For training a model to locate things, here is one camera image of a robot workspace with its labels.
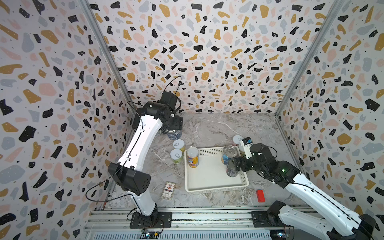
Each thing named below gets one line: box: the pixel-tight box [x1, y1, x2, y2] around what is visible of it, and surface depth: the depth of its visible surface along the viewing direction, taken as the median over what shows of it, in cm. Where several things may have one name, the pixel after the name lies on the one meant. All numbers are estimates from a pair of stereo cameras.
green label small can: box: [170, 148, 183, 164], surface depth 94 cm
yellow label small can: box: [173, 139, 185, 149], surface depth 99 cm
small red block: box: [256, 189, 266, 203], surface depth 83 cm
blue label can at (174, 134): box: [167, 130, 182, 141], surface depth 78 cm
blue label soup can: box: [221, 145, 239, 166], surface depth 90 cm
